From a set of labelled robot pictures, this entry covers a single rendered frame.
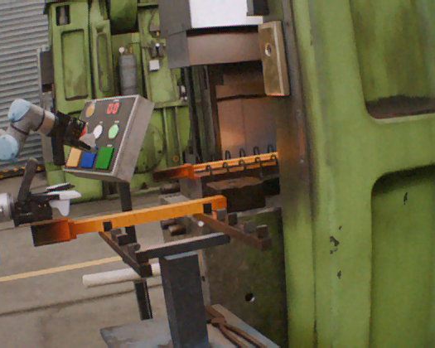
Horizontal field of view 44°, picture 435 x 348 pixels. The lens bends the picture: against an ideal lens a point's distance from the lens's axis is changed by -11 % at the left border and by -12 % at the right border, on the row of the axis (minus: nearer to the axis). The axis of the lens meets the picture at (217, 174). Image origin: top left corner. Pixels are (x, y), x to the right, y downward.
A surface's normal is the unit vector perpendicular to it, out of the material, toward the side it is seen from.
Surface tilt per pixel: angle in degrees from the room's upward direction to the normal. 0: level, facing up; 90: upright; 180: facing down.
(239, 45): 90
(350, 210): 90
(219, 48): 90
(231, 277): 90
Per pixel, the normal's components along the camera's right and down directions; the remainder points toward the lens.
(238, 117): 0.34, 0.13
